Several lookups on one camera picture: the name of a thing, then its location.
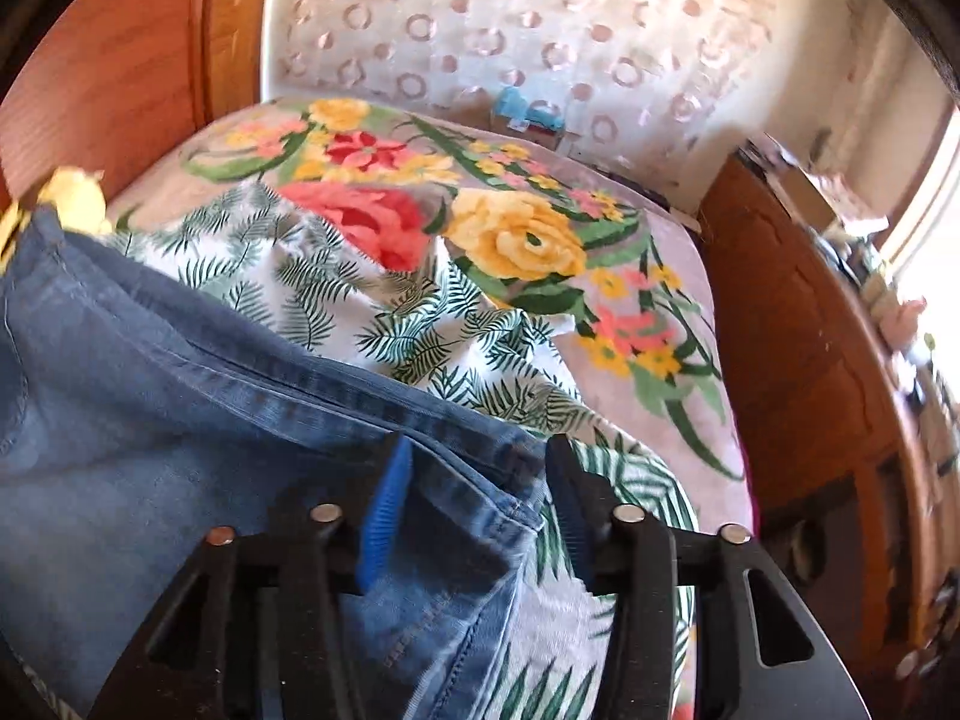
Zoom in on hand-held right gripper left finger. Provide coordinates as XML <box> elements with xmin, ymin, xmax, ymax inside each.
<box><xmin>86</xmin><ymin>435</ymin><xmax>417</xmax><ymax>720</ymax></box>

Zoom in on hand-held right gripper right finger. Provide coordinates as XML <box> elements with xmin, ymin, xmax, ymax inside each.
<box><xmin>544</xmin><ymin>433</ymin><xmax>875</xmax><ymax>720</ymax></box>

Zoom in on blue denim pants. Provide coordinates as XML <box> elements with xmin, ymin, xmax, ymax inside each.
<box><xmin>0</xmin><ymin>206</ymin><xmax>548</xmax><ymax>720</ymax></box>

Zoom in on leaf print sheet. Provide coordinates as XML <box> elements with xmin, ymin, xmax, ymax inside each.
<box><xmin>105</xmin><ymin>184</ymin><xmax>698</xmax><ymax>720</ymax></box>

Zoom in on wooden cabinet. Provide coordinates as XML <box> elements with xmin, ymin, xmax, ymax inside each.
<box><xmin>697</xmin><ymin>150</ymin><xmax>960</xmax><ymax>691</ymax></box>

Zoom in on floral blanket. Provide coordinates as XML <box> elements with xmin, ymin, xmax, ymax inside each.
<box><xmin>105</xmin><ymin>96</ymin><xmax>751</xmax><ymax>533</ymax></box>

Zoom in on small brown box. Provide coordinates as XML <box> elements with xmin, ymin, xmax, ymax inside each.
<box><xmin>491</xmin><ymin>112</ymin><xmax>578</xmax><ymax>152</ymax></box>

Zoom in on row of small windowsill items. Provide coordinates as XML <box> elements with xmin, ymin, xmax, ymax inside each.
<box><xmin>847</xmin><ymin>225</ymin><xmax>960</xmax><ymax>481</ymax></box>

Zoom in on open cardboard box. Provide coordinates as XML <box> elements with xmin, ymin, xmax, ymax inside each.
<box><xmin>754</xmin><ymin>136</ymin><xmax>845</xmax><ymax>230</ymax></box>

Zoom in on teal cloth bundle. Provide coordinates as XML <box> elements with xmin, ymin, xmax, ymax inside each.
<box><xmin>495</xmin><ymin>86</ymin><xmax>563</xmax><ymax>128</ymax></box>

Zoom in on yellow plush toy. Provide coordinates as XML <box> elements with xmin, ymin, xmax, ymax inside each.
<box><xmin>0</xmin><ymin>165</ymin><xmax>113</xmax><ymax>271</ymax></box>

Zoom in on window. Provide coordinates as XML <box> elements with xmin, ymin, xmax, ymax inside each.
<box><xmin>877</xmin><ymin>101</ymin><xmax>960</xmax><ymax>331</ymax></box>

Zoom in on circle pattern curtain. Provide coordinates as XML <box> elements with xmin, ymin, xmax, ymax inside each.
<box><xmin>262</xmin><ymin>0</ymin><xmax>863</xmax><ymax>196</ymax></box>

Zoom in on wooden headboard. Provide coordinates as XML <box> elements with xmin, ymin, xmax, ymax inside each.
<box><xmin>0</xmin><ymin>0</ymin><xmax>275</xmax><ymax>203</ymax></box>

